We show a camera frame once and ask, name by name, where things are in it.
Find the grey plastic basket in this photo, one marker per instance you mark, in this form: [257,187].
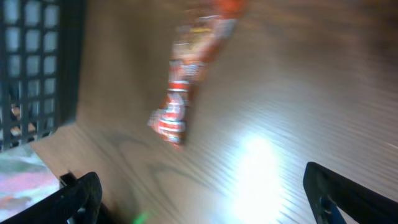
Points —
[41,46]

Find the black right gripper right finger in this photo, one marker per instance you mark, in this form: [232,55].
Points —
[329,193]

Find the orange Top chocolate bar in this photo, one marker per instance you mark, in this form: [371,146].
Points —
[208,25]

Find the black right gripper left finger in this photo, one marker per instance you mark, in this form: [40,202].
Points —
[80,199]

